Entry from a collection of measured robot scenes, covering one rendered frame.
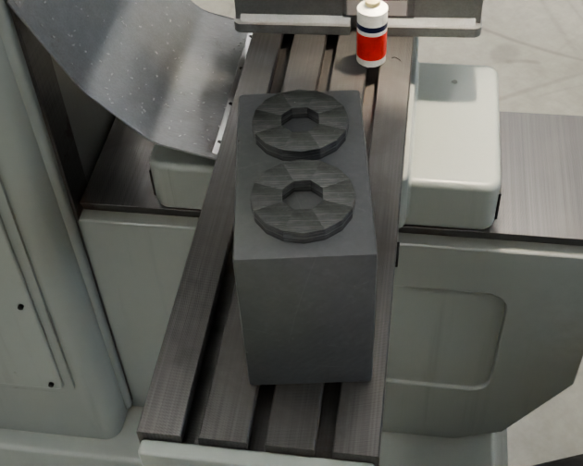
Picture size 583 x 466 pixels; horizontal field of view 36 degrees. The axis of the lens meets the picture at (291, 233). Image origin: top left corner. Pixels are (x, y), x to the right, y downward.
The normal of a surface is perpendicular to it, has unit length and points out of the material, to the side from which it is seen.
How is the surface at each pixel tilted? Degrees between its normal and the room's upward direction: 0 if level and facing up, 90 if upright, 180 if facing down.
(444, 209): 90
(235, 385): 0
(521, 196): 0
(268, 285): 90
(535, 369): 90
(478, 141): 0
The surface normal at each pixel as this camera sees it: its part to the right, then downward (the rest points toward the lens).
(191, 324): -0.04, -0.68
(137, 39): 0.67, -0.44
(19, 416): -0.14, 0.59
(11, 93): 0.65, 0.52
